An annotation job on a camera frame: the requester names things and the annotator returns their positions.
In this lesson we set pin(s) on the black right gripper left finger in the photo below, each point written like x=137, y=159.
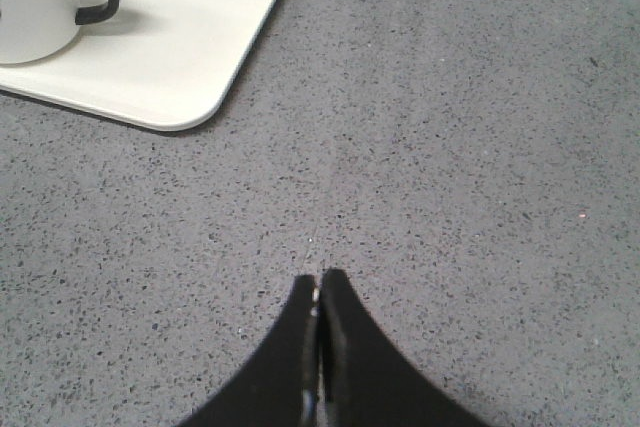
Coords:
x=278, y=384

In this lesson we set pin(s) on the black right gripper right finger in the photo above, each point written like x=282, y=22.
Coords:
x=367, y=380

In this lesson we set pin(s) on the white smiley mug black handle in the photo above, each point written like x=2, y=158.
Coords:
x=35, y=29

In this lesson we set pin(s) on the cream rectangular tray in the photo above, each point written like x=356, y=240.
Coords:
x=165, y=65

